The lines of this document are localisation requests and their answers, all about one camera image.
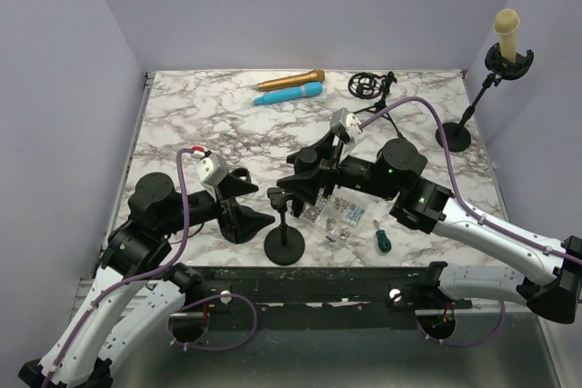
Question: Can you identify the black microphone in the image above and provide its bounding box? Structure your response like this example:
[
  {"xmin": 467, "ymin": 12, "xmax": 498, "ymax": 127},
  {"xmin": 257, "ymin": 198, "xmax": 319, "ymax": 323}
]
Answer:
[{"xmin": 293, "ymin": 147, "xmax": 325, "ymax": 188}]

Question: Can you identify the black tripod microphone stand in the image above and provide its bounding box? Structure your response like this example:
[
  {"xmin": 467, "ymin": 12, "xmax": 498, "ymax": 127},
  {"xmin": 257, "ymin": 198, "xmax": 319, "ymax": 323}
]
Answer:
[{"xmin": 347, "ymin": 71, "xmax": 397, "ymax": 115}]

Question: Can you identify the cream microphone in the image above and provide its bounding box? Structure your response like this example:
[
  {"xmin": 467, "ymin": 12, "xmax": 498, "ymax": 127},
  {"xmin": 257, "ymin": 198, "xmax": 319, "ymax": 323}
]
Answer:
[{"xmin": 493, "ymin": 8, "xmax": 520, "ymax": 63}]

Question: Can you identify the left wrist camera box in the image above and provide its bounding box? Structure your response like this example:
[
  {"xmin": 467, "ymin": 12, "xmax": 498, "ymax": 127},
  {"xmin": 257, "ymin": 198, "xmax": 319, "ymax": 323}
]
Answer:
[{"xmin": 192, "ymin": 145, "xmax": 229, "ymax": 200}]

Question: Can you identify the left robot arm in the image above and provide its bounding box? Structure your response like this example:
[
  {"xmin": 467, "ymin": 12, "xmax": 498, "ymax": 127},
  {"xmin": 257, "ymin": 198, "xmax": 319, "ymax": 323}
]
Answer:
[{"xmin": 18, "ymin": 163, "xmax": 275, "ymax": 387}]

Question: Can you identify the gold microphone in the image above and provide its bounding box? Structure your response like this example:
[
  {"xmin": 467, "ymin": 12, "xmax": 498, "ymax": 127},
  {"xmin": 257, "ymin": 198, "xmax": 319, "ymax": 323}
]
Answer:
[{"xmin": 256, "ymin": 69, "xmax": 326, "ymax": 92}]

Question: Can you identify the black shock-mount round-base stand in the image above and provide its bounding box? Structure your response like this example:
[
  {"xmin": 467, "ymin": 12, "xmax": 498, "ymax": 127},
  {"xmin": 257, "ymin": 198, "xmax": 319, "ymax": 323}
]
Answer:
[{"xmin": 443, "ymin": 43, "xmax": 535, "ymax": 153}]

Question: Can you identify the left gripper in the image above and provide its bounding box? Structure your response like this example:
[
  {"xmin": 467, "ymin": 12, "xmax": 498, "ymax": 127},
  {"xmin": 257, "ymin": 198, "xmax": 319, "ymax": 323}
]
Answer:
[{"xmin": 160, "ymin": 172, "xmax": 276, "ymax": 241}]

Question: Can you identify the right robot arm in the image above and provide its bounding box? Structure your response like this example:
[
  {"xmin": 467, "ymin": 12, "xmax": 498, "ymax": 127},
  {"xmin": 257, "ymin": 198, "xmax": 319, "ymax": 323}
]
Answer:
[{"xmin": 276, "ymin": 133, "xmax": 581, "ymax": 324}]

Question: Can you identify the green handled screwdriver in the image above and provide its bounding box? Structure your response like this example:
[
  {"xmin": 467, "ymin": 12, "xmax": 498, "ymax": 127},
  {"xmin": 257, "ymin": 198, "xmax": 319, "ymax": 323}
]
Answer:
[{"xmin": 373, "ymin": 220, "xmax": 392, "ymax": 254}]

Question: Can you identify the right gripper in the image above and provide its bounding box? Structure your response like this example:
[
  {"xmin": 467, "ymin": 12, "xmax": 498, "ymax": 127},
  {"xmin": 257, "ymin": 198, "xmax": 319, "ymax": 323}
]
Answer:
[{"xmin": 277, "ymin": 128, "xmax": 399, "ymax": 204}]

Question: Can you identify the clear plastic screw box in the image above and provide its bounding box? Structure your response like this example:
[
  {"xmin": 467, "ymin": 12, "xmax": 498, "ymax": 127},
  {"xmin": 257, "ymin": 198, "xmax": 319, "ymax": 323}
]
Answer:
[{"xmin": 299, "ymin": 194, "xmax": 366, "ymax": 243}]

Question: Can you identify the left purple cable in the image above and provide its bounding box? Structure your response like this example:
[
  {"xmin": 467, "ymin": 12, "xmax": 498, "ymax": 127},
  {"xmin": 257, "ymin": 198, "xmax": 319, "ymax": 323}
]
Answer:
[{"xmin": 40, "ymin": 149, "xmax": 258, "ymax": 388}]

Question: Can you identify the blue microphone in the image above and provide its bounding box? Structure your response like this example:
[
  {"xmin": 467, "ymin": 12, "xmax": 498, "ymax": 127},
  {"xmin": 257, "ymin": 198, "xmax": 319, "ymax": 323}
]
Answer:
[{"xmin": 253, "ymin": 82, "xmax": 323, "ymax": 106}]

